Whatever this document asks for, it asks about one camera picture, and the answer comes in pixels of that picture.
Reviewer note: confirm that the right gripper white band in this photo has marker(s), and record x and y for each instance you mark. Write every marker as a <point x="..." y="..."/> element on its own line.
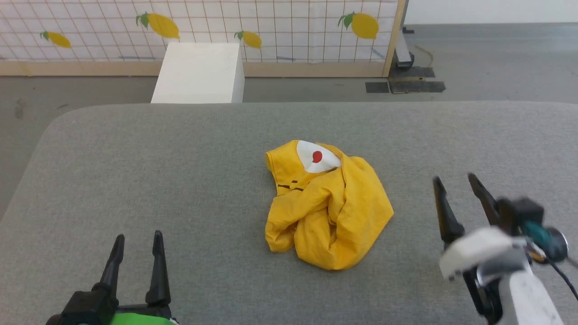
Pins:
<point x="478" y="250"/>

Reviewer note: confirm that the small black floor mat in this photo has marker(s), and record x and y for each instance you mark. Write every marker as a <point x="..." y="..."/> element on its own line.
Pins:
<point x="377" y="87"/>

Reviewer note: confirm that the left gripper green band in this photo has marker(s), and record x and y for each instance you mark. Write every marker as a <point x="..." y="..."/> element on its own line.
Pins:
<point x="90" y="309"/>

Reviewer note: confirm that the yellow cartoon face t-shirt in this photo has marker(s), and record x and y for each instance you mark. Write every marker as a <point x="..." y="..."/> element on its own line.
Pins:
<point x="334" y="216"/>

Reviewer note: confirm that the metal partition foot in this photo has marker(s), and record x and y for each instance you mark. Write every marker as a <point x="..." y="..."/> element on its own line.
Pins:
<point x="403" y="54"/>

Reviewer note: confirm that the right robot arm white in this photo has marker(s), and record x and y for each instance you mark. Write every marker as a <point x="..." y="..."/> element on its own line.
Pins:
<point x="528" y="293"/>

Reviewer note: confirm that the tiled partition panel wooden frame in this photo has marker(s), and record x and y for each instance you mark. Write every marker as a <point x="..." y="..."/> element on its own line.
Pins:
<point x="289" y="18"/>

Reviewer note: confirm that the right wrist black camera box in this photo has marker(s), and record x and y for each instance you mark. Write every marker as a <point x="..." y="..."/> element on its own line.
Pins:
<point x="521" y="212"/>

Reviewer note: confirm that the white rectangular box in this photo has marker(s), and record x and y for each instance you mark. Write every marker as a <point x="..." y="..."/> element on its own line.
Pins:
<point x="198" y="72"/>

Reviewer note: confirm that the large black floor mat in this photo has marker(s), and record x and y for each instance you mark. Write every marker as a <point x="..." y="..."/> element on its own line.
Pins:
<point x="417" y="85"/>

